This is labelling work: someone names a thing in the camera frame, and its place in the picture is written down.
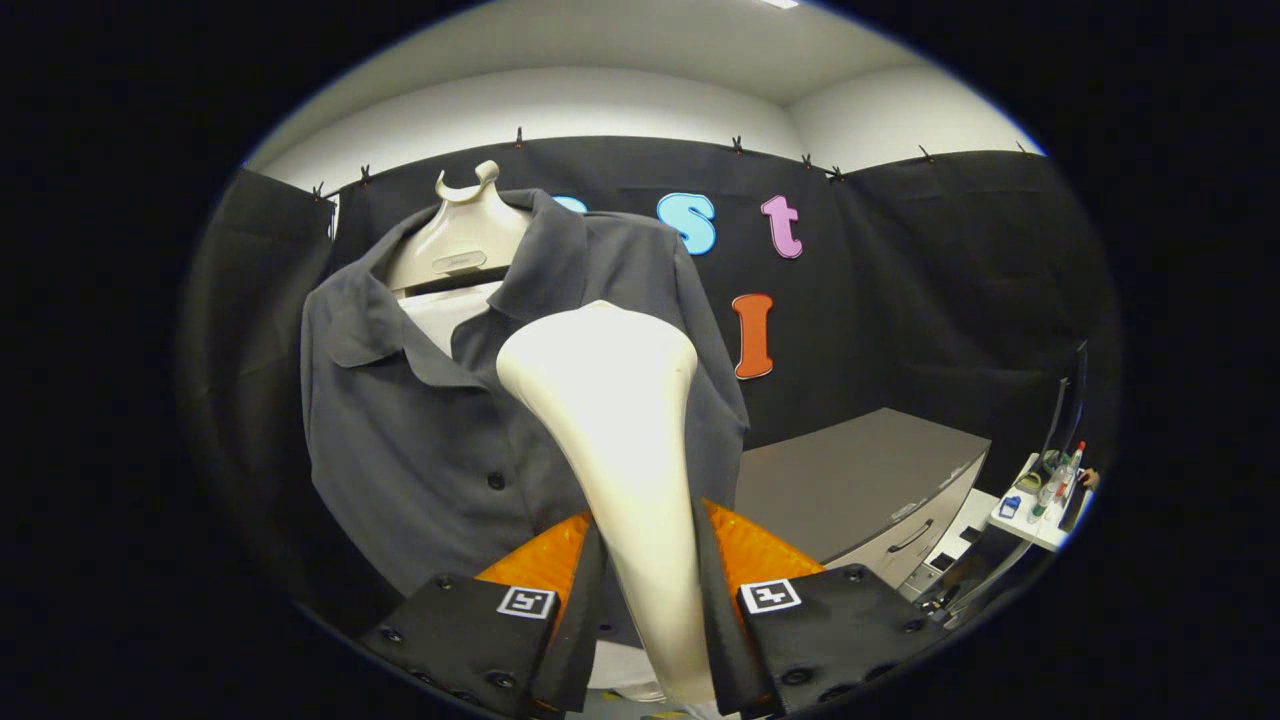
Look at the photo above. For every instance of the gray drawer cabinet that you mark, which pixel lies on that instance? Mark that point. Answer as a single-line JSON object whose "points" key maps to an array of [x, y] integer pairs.
{"points": [[850, 470]]}

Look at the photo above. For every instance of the white ironing board panel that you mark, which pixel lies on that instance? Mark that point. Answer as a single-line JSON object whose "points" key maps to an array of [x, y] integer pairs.
{"points": [[445, 310]]}

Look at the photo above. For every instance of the white garment steamer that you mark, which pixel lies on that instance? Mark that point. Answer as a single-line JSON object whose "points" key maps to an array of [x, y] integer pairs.
{"points": [[615, 420]]}

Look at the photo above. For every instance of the small blue object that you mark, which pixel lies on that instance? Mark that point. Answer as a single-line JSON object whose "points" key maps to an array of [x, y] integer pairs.
{"points": [[1010, 506]]}

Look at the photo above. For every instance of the black computer monitor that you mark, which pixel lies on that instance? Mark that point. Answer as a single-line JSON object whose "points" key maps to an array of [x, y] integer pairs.
{"points": [[1078, 400]]}

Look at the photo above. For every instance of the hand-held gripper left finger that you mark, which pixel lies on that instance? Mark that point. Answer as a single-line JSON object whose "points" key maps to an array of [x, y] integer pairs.
{"points": [[582, 630]]}

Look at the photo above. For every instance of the red cap plastic bottle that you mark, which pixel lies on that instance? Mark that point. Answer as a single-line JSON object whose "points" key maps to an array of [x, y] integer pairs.
{"points": [[1071, 475]]}

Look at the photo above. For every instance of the dark gray button shirt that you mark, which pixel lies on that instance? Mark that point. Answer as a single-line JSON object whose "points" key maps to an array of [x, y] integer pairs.
{"points": [[400, 450]]}

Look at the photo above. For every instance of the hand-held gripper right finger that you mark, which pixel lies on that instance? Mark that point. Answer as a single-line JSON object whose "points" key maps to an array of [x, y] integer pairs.
{"points": [[725, 640]]}

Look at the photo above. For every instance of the black backdrop cloth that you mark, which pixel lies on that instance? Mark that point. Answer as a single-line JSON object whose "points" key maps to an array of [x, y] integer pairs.
{"points": [[900, 290]]}

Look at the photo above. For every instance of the green label plastic bottle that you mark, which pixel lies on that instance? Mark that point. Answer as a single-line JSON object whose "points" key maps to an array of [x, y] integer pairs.
{"points": [[1044, 500]]}

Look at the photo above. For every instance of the white desk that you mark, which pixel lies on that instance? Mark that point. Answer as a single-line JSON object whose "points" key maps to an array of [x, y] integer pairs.
{"points": [[1045, 528]]}

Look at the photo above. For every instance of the cream plastic hanger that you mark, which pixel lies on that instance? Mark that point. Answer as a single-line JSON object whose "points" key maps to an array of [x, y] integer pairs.
{"points": [[465, 235]]}

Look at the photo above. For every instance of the row of black clips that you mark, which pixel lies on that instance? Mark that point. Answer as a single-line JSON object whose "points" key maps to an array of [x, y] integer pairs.
{"points": [[737, 145]]}

